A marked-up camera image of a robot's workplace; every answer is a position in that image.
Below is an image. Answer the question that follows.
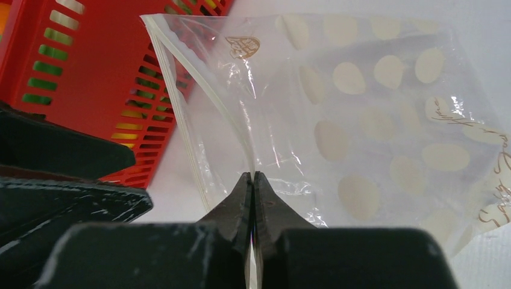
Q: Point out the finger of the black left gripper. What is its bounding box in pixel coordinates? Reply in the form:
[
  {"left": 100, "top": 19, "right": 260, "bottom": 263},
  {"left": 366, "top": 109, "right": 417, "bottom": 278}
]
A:
[
  {"left": 1, "top": 102, "right": 136, "bottom": 179},
  {"left": 1, "top": 176, "right": 153, "bottom": 247}
]

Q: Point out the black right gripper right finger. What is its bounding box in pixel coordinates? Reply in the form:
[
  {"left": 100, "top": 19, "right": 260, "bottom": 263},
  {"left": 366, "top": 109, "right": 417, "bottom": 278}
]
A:
[{"left": 254, "top": 172, "right": 457, "bottom": 288}]

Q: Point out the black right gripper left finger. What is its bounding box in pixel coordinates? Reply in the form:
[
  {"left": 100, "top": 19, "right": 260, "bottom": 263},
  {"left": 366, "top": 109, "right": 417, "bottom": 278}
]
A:
[{"left": 36, "top": 173, "right": 252, "bottom": 288}]

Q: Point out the clear dotted zip top bag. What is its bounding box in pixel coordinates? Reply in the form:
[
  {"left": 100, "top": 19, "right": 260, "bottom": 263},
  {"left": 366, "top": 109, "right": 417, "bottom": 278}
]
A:
[{"left": 142, "top": 14, "right": 510, "bottom": 254}]

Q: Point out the red plastic basket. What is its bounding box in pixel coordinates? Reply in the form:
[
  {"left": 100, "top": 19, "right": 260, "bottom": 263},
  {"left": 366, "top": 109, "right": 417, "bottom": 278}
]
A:
[{"left": 1, "top": 0, "right": 233, "bottom": 188}]

